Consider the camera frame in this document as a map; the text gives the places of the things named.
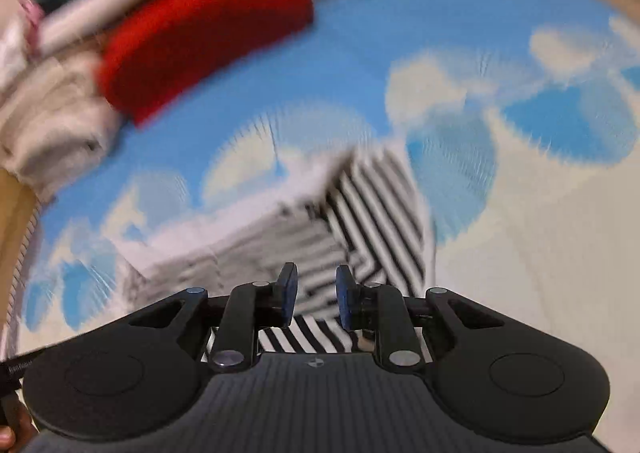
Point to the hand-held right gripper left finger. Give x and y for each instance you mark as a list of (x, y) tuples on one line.
[(287, 295)]

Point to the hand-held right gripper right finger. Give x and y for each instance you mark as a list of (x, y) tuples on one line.
[(346, 298)]

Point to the striped shirt with white vest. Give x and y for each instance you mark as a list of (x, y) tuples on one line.
[(370, 213)]

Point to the wooden headboard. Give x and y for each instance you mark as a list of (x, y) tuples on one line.
[(12, 243)]

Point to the cream folded blanket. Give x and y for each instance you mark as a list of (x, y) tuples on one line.
[(45, 68), (55, 143)]

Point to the blue leaf print bed sheet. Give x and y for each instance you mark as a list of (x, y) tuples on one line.
[(400, 33)]

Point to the red folded blanket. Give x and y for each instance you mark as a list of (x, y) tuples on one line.
[(200, 38)]

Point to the white and pink cloth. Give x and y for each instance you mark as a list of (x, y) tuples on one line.
[(30, 23)]

